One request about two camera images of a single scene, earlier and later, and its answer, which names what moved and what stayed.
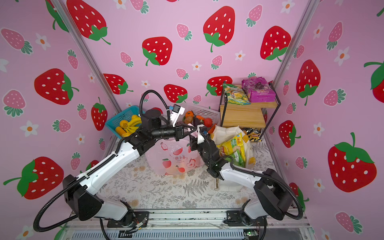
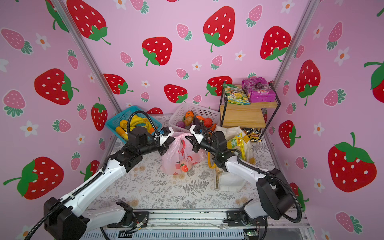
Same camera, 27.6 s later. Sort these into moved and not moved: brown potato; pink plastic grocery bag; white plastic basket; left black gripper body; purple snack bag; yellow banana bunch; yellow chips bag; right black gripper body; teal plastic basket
Moved: pink plastic grocery bag; right black gripper body; left black gripper body
Not moved: brown potato; yellow banana bunch; purple snack bag; teal plastic basket; white plastic basket; yellow chips bag
